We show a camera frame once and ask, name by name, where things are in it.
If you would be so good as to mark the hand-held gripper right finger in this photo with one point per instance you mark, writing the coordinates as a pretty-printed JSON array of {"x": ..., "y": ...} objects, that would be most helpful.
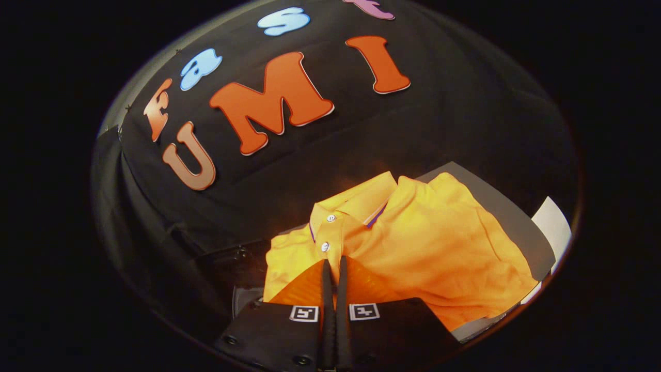
[{"x": 343, "y": 320}]

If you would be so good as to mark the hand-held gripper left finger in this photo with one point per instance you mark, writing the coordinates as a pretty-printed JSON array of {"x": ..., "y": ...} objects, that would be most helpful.
[{"x": 327, "y": 320}]

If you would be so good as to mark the grey washing machine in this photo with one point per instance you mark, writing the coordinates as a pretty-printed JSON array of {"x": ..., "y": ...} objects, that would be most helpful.
[{"x": 245, "y": 299}]

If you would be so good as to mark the dark transparent washing machine lid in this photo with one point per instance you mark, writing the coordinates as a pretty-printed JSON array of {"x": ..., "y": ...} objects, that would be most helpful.
[{"x": 232, "y": 263}]

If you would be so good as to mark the yellow polo shirt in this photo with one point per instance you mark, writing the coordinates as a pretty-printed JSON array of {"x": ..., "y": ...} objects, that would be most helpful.
[{"x": 439, "y": 248}]

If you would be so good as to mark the grey top cabinet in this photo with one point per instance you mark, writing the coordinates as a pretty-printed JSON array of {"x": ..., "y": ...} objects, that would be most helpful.
[{"x": 496, "y": 206}]

